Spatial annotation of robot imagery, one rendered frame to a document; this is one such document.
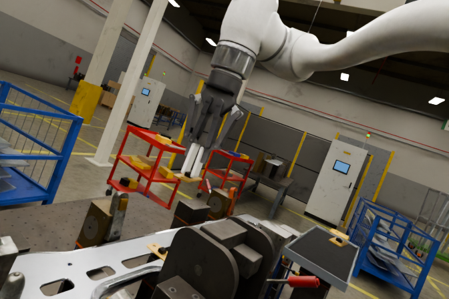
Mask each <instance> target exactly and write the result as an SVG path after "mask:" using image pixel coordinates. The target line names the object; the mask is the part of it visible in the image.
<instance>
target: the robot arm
mask: <svg viewBox="0 0 449 299"><path fill-rule="evenodd" d="M278 6H279V1H278V0H232V1H231V3H230V5H229V7H228V9H227V12H226V14H225V16H224V19H223V22H222V26H221V29H220V39H219V42H218V44H217V46H216V50H215V53H214V55H213V58H212V61H211V63H210V66H211V67H212V68H213V70H211V72H210V75H209V77H208V80H207V83H206V87H205V88H204V89H203V90H202V92H201V93H199V94H196V95H194V94H190V95H189V99H190V107H189V110H188V115H187V119H186V125H185V128H184V137H186V138H187V139H188V141H189V143H188V146H187V148H186V151H185V153H184V155H185V156H187V157H186V160H185V163H184V165H183V167H182V170H181V173H183V174H185V172H189V171H190V169H191V167H192V164H193V162H194V159H195V157H196V155H197V152H198V149H199V147H200V144H198V143H199V142H198V141H199V139H200V137H201V135H202V133H203V131H204V128H205V126H206V124H207V122H208V119H209V117H210V116H211V115H212V114H213V120H212V123H211V127H210V130H209V133H208V137H207V139H206V143H205V145H204V146H203V147H200V150H199V153H198V156H197V158H196V161H195V164H194V167H193V169H192V172H191V175H190V177H191V178H197V177H198V176H199V173H200V170H201V168H202V165H203V164H206V163H207V162H208V159H209V157H210V154H211V151H212V150H221V148H222V147H223V145H224V144H225V141H226V140H227V138H228V136H229V135H230V133H231V132H232V130H233V128H234V126H235V124H236V123H237V122H238V120H240V119H241V118H242V117H243V116H244V113H243V112H241V111H240V110H239V109H238V107H237V97H238V94H239V91H240V90H241V86H242V84H243V81H242V80H246V79H248V78H249V74H250V72H251V70H252V67H253V64H254V62H255V60H257V61H258V62H260V64H261V65H262V66H263V67H265V68H266V69H268V70H269V71H270V72H272V73H274V74H275V75H276V76H278V77H280V78H282V79H284V80H286V81H292V82H300V81H305V80H306V79H308V78H309V77H311V76H312V74H313V73H314V71H335V70H339V69H345V68H348V67H352V66H355V65H359V64H362V63H366V62H368V61H373V60H375V59H379V58H383V57H387V56H389V55H394V54H397V53H403V52H409V51H439V52H446V53H449V0H418V1H414V2H411V3H408V4H405V5H402V6H400V7H398V8H395V9H393V10H391V11H389V12H387V13H384V14H383V15H381V16H379V17H378V18H376V19H374V20H373V21H371V22H369V23H368V24H367V25H364V26H363V27H362V28H360V29H358V30H357V31H355V32H354V33H352V34H351V35H349V36H347V37H346V38H344V39H342V40H341V41H339V42H337V43H335V44H332V45H324V44H320V43H319V41H318V39H317V38H316V36H314V35H313V34H309V33H306V32H303V31H300V30H298V29H295V28H288V27H287V26H285V25H284V24H283V23H282V21H281V19H280V17H279V14H278V13H277V10H278ZM201 100H202V104H203V108H202V110H201V115H200V117H199V119H198V121H197V123H196V118H197V115H198V109H199V104H200V102H201ZM231 110H232V112H231V116H230V117H229V119H228V121H227V122H226V124H225V126H224V127H223V129H222V131H221V133H220V134H219V136H218V138H217V135H218V131H219V129H220V125H221V122H222V121H223V118H224V116H225V114H227V113H228V112H229V111H231ZM195 123H196V125H195Z"/></svg>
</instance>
